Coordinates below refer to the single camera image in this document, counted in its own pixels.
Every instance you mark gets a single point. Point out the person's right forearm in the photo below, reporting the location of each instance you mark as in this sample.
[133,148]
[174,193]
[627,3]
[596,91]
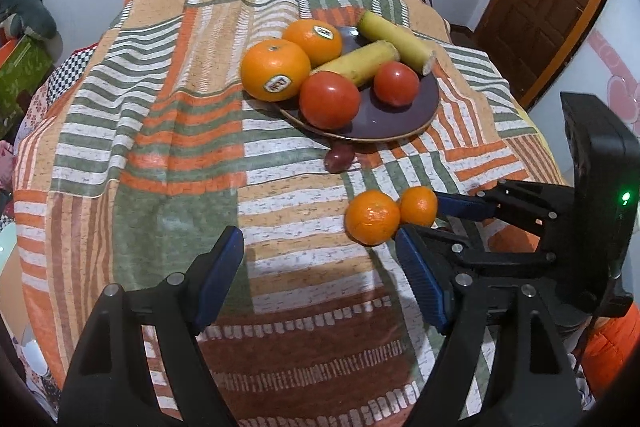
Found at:
[612,357]

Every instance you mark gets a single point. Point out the large orange with sticker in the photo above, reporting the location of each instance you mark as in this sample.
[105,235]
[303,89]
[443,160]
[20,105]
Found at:
[274,67]
[311,44]

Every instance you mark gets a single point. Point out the grey-green plush shark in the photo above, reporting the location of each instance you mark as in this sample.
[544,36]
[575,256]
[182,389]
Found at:
[27,9]

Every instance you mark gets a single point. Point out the floral bed sheet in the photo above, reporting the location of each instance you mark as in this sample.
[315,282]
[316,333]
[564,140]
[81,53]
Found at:
[22,127]

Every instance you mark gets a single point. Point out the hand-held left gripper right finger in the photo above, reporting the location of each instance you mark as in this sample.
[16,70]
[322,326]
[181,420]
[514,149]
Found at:
[420,279]

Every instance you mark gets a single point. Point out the red tomato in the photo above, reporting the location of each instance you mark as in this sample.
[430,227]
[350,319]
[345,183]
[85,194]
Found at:
[396,83]
[329,101]

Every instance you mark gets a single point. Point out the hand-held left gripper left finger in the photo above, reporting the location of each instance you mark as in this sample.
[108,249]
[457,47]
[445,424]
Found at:
[220,277]

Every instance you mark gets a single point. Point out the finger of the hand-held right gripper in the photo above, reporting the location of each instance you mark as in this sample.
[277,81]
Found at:
[462,206]
[495,259]

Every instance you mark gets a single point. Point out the striped patchwork blanket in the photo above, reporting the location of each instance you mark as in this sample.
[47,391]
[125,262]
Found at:
[175,157]

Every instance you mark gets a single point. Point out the dark purple plate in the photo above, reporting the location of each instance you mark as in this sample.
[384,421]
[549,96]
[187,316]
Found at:
[390,119]

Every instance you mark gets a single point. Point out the yellow banana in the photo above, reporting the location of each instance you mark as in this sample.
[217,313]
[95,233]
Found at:
[357,63]

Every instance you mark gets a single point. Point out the black white checkered cloth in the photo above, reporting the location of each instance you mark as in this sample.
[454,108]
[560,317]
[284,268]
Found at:
[70,67]

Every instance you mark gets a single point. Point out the small mandarin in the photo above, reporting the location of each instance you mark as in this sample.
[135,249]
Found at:
[372,218]
[419,206]

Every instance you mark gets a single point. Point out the dark purple grape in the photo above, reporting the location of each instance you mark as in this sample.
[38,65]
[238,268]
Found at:
[340,158]

